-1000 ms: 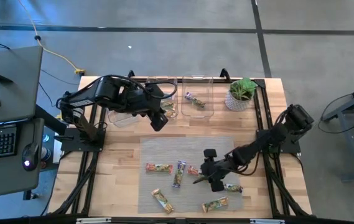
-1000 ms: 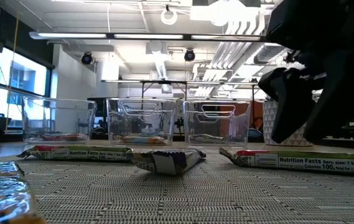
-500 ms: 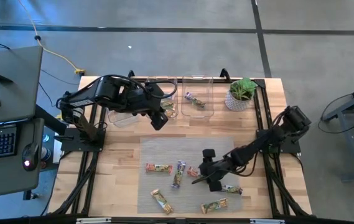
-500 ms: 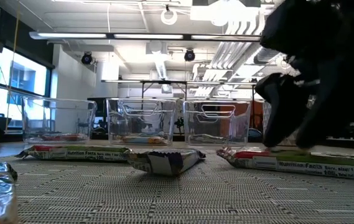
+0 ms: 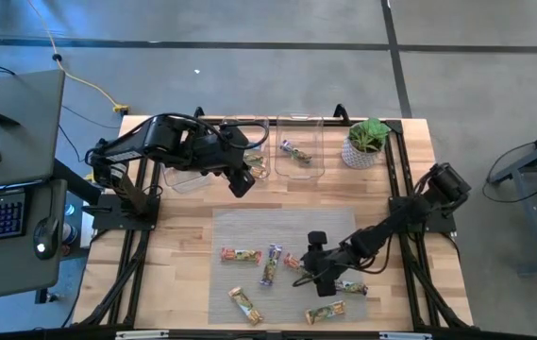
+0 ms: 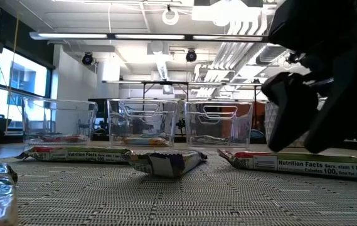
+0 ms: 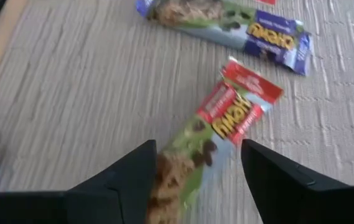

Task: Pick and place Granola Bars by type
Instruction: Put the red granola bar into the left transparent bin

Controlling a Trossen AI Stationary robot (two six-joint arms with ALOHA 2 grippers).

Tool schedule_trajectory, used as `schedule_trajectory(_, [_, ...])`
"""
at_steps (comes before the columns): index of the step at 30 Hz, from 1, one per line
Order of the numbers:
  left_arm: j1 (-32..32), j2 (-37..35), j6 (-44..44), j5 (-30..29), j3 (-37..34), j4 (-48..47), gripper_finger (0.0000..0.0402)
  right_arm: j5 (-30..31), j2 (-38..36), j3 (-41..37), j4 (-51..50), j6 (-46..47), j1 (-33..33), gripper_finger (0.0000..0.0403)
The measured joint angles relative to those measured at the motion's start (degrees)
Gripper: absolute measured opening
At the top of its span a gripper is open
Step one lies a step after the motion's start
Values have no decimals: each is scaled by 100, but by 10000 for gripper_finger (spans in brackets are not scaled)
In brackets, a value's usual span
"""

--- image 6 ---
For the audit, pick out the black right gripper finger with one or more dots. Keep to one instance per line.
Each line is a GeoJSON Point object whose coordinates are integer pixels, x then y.
{"type": "Point", "coordinates": [347, 110]}
{"type": "Point", "coordinates": [291, 110]}

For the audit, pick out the red green granola bar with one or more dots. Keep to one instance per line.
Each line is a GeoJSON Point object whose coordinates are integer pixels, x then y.
{"type": "Point", "coordinates": [71, 154]}
{"type": "Point", "coordinates": [62, 138]}
{"type": "Point", "coordinates": [291, 164]}

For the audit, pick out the green tan granola bar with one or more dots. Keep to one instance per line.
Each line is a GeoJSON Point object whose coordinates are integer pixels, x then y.
{"type": "Point", "coordinates": [209, 140]}

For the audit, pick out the purple green granola bar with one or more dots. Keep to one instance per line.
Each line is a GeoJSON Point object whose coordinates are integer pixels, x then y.
{"type": "Point", "coordinates": [165, 164]}

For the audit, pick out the clear plastic bin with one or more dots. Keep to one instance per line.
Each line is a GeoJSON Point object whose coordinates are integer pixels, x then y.
{"type": "Point", "coordinates": [142, 122]}
{"type": "Point", "coordinates": [219, 125]}
{"type": "Point", "coordinates": [59, 119]}

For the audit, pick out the bright ceiling light panel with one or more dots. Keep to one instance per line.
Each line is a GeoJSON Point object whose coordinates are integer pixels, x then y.
{"type": "Point", "coordinates": [228, 12]}

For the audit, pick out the black round ceiling fixture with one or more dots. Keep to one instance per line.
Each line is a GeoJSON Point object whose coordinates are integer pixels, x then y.
{"type": "Point", "coordinates": [87, 58]}
{"type": "Point", "coordinates": [191, 56]}

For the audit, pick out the grey woven placemat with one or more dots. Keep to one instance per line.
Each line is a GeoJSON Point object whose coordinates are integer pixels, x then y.
{"type": "Point", "coordinates": [197, 201]}

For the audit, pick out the long ceiling light bar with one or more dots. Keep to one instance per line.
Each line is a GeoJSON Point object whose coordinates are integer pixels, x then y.
{"type": "Point", "coordinates": [134, 36]}

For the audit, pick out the large window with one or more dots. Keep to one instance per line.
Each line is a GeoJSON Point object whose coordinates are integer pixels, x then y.
{"type": "Point", "coordinates": [21, 75]}

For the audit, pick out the grey corrugated duct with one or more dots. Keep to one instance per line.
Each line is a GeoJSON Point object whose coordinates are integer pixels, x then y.
{"type": "Point", "coordinates": [269, 53]}

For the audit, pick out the white ceiling duct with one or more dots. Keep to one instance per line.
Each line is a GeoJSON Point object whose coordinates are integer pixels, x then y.
{"type": "Point", "coordinates": [162, 69]}

